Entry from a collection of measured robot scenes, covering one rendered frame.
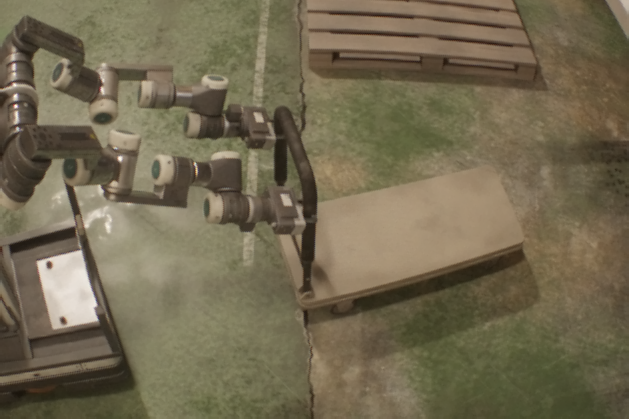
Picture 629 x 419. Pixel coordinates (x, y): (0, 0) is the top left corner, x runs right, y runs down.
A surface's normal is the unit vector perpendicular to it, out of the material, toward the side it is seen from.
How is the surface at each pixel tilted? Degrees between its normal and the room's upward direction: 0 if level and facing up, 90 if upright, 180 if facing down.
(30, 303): 0
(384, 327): 0
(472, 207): 0
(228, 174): 41
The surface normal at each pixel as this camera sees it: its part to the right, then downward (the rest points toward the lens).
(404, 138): 0.01, -0.64
